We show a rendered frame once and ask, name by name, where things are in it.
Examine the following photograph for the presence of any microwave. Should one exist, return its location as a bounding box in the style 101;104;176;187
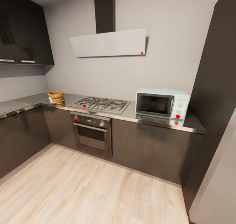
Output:
135;87;190;120

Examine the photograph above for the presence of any popcorn bag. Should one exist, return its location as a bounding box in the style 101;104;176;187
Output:
48;90;65;104

